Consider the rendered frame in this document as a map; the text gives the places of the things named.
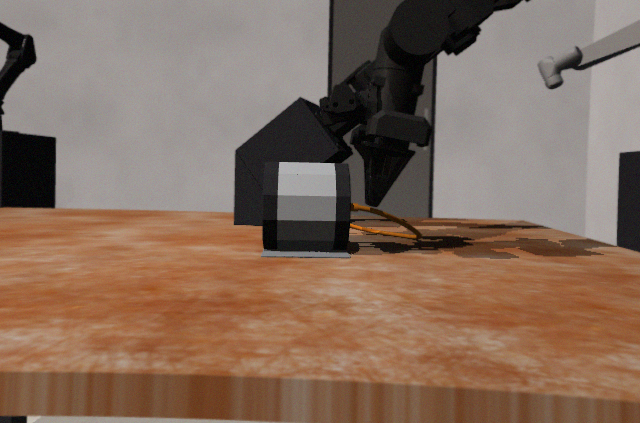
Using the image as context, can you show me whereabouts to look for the orange cable with grey plug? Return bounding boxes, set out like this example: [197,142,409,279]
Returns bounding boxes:
[350,203,422,240]

